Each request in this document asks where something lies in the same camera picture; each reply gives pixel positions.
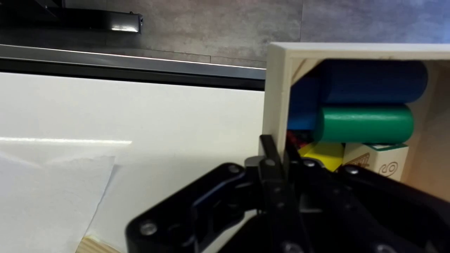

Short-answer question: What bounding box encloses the blue cylinder block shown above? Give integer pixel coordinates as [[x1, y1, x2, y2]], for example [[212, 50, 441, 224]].
[[287, 61, 429, 133]]

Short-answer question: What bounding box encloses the yellow wooden block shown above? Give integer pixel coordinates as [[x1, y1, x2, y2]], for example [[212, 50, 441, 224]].
[[298, 143, 346, 174]]

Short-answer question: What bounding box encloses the green cylinder block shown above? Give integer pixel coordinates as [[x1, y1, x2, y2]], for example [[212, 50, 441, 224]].
[[313, 105, 416, 145]]

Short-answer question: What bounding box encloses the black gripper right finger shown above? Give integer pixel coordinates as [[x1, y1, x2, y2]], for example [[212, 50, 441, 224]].
[[282, 140, 450, 253]]

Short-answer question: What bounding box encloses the printed wooden cube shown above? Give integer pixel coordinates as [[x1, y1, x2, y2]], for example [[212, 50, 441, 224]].
[[343, 143, 409, 182]]

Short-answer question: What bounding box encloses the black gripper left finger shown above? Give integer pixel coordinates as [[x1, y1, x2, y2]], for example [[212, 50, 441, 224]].
[[125, 134, 288, 253]]

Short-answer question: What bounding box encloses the white paper napkin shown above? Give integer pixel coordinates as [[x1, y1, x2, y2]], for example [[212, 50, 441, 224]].
[[0, 154, 116, 253]]

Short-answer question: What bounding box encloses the wooden box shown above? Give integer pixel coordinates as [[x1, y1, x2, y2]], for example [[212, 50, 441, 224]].
[[261, 41, 450, 203]]

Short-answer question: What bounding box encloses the small ribbed wooden piece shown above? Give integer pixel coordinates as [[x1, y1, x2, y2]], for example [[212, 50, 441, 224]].
[[74, 237, 125, 253]]

